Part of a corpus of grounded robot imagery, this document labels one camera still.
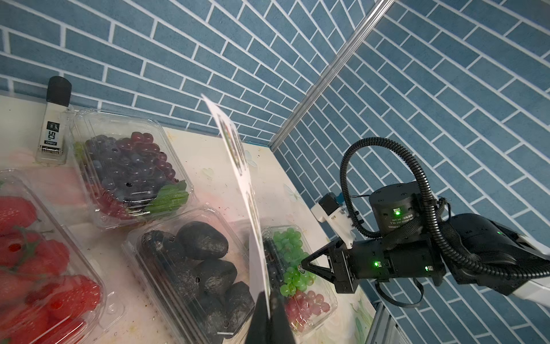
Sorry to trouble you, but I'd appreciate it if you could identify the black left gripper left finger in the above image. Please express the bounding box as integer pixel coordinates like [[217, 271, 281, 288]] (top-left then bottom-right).
[[245, 292, 270, 344]]

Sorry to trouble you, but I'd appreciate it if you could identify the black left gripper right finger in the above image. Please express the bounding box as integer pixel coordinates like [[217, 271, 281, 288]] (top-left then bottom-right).
[[269, 296, 295, 344]]

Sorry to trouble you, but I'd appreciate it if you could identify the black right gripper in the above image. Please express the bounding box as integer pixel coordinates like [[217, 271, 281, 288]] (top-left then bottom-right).
[[301, 239, 445, 294]]

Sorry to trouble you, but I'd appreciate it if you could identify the white fruit sticker sheet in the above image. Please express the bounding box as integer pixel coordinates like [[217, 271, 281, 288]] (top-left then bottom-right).
[[201, 94, 272, 320]]

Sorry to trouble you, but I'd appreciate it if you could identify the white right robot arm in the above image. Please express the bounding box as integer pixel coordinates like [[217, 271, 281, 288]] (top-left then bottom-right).
[[301, 182, 549, 308]]

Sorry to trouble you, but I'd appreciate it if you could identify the clear box of mixed grapes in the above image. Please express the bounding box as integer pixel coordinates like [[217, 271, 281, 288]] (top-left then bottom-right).
[[262, 225, 337, 336]]

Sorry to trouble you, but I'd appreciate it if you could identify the clear box of avocados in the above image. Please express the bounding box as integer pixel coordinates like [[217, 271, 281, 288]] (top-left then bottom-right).
[[123, 206, 255, 343]]

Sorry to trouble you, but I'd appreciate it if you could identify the clear box of dark grapes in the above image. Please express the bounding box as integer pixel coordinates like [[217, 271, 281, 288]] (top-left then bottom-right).
[[69, 110, 196, 230]]

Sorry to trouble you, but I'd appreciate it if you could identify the clear box of strawberries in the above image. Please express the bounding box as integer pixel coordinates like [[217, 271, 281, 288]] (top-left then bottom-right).
[[1, 169, 125, 343]]

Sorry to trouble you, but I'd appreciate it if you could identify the black capped marker pen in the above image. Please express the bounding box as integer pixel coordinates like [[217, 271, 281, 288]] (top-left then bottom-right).
[[36, 76, 72, 165]]

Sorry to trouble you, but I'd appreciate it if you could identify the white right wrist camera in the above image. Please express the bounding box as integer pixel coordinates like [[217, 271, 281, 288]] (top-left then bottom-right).
[[310, 192, 356, 249]]

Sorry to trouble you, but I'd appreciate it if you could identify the black corrugated cable conduit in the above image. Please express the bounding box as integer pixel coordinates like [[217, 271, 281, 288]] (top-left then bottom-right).
[[339, 136, 550, 280]]

